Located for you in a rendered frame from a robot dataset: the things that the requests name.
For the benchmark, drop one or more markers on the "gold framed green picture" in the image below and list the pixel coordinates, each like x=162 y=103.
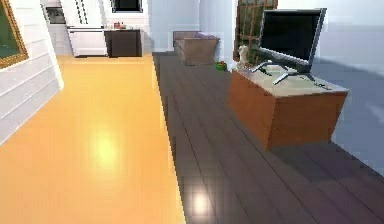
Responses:
x=8 y=33

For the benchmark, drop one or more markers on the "white fridge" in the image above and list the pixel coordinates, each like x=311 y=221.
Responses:
x=85 y=30

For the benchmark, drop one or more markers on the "small green round object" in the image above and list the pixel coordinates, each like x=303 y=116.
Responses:
x=220 y=65

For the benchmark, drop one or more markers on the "black flat television set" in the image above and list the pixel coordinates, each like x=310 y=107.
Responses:
x=290 y=35

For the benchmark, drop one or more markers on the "black framed window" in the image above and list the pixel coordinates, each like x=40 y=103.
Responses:
x=126 y=5

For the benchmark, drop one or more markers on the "brown framed window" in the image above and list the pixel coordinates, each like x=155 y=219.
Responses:
x=250 y=26

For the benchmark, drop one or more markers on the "brown wooden television cabinet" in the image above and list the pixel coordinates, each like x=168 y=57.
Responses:
x=300 y=113

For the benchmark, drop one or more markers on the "dark brown kitchen cabinet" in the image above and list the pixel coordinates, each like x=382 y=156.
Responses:
x=124 y=43

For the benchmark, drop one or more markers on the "white small statue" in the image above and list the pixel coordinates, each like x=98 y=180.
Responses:
x=243 y=56

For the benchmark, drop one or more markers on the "white wall oven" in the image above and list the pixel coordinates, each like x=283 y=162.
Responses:
x=55 y=15

